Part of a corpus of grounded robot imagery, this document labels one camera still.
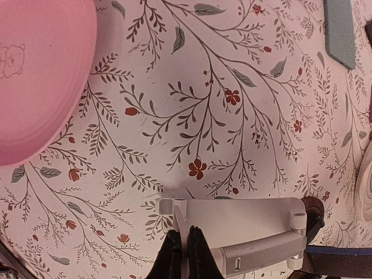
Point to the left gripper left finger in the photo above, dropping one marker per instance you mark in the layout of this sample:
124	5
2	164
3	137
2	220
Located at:
167	264

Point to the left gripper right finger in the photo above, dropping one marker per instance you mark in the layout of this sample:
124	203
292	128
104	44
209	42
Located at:
201	262

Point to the silver folding phone stand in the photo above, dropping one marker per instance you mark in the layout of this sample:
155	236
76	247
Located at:
243	235

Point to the blue phone face down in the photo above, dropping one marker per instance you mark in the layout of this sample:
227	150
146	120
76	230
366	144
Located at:
330	250

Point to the black round folding stand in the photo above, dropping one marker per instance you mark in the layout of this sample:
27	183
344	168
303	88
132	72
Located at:
315	216

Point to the teal phone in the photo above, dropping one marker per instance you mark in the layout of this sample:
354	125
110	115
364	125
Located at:
339	32

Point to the floral table mat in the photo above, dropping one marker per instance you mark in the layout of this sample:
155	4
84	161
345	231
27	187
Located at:
193	99

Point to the white round dish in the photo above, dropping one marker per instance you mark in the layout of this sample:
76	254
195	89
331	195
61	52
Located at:
363	187

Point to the pink round object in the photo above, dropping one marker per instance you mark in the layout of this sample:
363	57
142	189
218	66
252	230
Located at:
47	51

